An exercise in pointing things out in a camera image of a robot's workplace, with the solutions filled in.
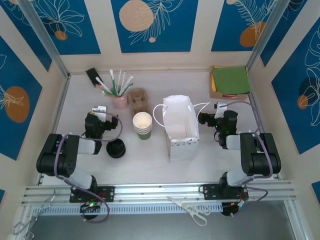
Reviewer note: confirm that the black controller board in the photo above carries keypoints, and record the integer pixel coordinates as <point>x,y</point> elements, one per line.
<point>228,210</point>
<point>90,207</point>

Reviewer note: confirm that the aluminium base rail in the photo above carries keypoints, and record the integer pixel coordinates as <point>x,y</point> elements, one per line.
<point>155,191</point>

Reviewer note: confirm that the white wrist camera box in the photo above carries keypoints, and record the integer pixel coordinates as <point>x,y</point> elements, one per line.
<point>221,105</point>
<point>100,110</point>

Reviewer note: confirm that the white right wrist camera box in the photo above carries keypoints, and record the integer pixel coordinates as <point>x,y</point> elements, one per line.
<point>221,105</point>

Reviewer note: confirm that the stack of green paper cups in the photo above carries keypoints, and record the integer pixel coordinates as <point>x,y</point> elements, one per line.
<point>143,135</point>

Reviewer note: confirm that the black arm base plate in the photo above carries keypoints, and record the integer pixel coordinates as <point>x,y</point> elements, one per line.
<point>210,192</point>
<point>107,193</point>

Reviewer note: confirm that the brown wooden stirrer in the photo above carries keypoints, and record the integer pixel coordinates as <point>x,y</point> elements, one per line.
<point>102,89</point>

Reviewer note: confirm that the brown pulp cup carrier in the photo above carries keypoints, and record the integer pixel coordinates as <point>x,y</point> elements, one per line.
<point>138,102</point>

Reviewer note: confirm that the black cup lid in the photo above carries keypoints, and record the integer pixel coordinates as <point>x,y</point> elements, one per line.
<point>115,148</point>

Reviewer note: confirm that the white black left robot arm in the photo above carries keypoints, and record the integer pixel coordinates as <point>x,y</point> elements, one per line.
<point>62,160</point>

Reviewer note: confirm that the aluminium side rail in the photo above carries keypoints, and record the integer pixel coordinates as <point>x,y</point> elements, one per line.
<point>255,93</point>
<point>58,110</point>

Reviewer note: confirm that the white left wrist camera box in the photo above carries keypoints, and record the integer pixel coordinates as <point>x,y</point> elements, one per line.
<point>100,110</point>

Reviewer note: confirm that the white paper straw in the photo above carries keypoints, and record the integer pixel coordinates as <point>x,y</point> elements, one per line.
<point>100,81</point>
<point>120,75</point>
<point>111,75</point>
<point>124,76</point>
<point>130,80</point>

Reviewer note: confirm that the pink straw holder cup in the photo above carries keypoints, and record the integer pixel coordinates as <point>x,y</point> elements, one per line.
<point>121,103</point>

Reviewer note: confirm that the aluminium frame post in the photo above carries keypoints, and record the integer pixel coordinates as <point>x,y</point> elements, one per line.
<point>43,33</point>
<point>269,27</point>

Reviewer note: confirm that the black plastic holder tray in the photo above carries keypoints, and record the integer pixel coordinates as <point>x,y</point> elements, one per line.
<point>92,75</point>

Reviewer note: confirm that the white paper takeout bag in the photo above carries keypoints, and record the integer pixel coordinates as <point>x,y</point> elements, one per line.
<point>180,150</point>

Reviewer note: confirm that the cardboard napkin box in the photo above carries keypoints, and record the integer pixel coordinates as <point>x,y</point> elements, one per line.
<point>217,96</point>

